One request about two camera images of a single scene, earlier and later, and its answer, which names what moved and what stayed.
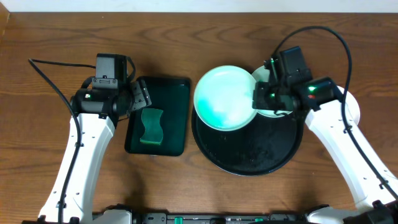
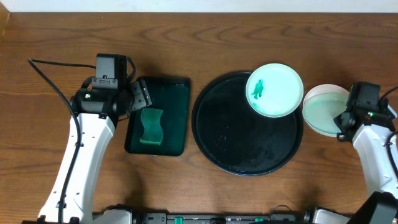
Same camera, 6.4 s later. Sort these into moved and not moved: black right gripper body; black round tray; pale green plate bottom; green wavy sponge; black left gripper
Moved: black right gripper body; pale green plate bottom
Not moved: black round tray; black left gripper; green wavy sponge
